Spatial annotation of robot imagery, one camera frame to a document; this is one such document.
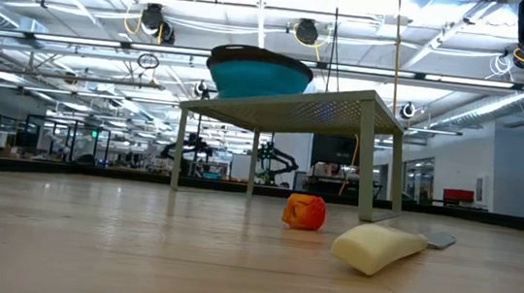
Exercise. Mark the blue collapsible bowl grey rim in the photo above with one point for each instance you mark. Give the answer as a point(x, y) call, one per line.
point(254, 80)

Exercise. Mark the red-orange pepper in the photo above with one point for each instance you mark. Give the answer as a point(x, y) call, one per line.
point(304, 212)

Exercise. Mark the black background robot arm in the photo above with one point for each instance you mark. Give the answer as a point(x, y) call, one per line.
point(194, 142)
point(285, 161)

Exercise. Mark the green perforated metal stand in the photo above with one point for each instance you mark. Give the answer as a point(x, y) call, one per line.
point(295, 113)

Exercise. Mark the red box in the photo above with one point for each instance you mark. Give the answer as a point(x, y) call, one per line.
point(458, 195)

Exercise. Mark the black aluminium rig frame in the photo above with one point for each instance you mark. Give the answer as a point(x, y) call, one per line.
point(141, 179)

